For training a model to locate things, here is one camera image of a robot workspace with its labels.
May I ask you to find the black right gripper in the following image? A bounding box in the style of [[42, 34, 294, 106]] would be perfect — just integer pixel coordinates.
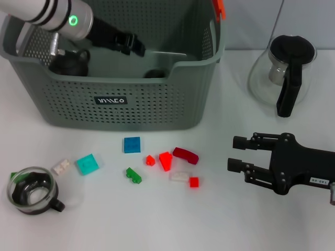
[[227, 132, 335, 196]]

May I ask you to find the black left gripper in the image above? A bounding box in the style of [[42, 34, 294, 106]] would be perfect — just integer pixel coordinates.
[[86, 16, 146, 57]]

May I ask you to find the glass teacup black base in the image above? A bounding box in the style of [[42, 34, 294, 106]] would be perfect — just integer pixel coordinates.
[[143, 69, 168, 78], [6, 166, 66, 215]]

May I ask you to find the white small toy brick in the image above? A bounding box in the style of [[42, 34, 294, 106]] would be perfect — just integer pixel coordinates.
[[51, 158, 73, 176]]

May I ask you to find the green long toy brick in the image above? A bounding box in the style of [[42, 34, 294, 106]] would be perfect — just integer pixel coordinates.
[[10, 171, 24, 185]]

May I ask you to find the grey perforated storage bin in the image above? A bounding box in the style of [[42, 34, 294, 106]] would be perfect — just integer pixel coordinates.
[[0, 0, 227, 131]]

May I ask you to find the dark clay teapot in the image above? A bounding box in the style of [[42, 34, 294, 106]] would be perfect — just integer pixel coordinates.
[[49, 48, 92, 77]]

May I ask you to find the dark red curved brick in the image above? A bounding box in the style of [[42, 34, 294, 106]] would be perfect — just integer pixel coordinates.
[[172, 146, 199, 165]]

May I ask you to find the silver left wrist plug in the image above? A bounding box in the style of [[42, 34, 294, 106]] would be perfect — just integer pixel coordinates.
[[51, 32, 66, 57]]

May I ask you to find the clear translucent toy brick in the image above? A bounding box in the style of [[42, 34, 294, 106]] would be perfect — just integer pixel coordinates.
[[169, 171, 192, 182]]

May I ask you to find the orange-red slope brick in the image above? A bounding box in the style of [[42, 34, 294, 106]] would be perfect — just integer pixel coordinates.
[[159, 151, 174, 172]]

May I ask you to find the blue square toy brick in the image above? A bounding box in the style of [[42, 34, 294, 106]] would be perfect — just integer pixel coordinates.
[[122, 136, 142, 154]]

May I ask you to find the green small stepped brick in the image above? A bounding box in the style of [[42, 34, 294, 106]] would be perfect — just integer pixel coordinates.
[[125, 167, 143, 185]]

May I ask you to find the teal square plate brick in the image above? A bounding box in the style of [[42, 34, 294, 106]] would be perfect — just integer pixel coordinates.
[[75, 153, 101, 176]]

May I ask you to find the glass pitcher black lid handle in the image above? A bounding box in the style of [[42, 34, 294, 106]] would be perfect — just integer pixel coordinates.
[[248, 34, 318, 118]]

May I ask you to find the orange bin handle clip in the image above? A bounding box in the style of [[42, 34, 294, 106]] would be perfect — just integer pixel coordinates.
[[212, 0, 227, 20]]

